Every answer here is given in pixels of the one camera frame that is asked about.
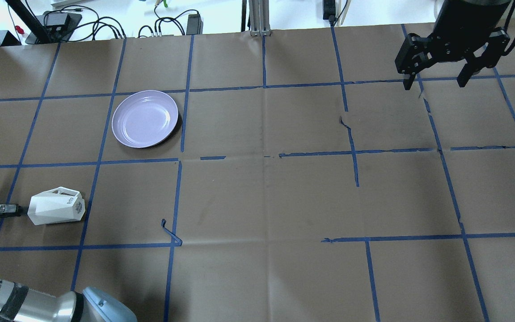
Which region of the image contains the aluminium frame post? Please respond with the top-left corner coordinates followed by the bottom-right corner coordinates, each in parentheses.
top-left (247, 0), bottom-right (271, 37)

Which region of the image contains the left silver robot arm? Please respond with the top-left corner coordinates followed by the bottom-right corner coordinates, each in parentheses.
top-left (0, 186), bottom-right (137, 322)

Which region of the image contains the black power adapter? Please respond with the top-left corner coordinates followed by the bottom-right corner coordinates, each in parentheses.
top-left (185, 13), bottom-right (203, 35)

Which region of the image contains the brown paper table cover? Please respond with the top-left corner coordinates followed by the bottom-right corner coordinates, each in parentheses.
top-left (0, 24), bottom-right (515, 322)

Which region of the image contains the black monitor stand base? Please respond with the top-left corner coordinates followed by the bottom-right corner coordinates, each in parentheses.
top-left (25, 12), bottom-right (82, 42)

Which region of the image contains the lilac plate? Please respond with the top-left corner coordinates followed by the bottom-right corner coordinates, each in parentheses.
top-left (111, 90), bottom-right (180, 148)

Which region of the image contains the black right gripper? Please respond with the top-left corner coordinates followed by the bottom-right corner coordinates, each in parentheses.
top-left (395, 27), bottom-right (511, 90)

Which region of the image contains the white faceted cup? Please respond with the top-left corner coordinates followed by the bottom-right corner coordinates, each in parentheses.
top-left (27, 186), bottom-right (86, 225)

